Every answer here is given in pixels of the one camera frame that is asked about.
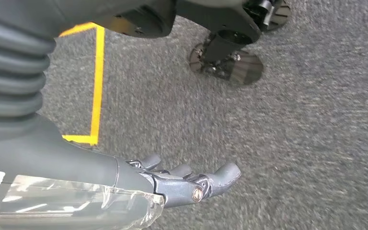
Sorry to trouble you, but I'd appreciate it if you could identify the yellow floor tape square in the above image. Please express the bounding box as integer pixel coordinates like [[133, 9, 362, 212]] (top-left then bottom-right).
[[58, 21, 106, 147]]

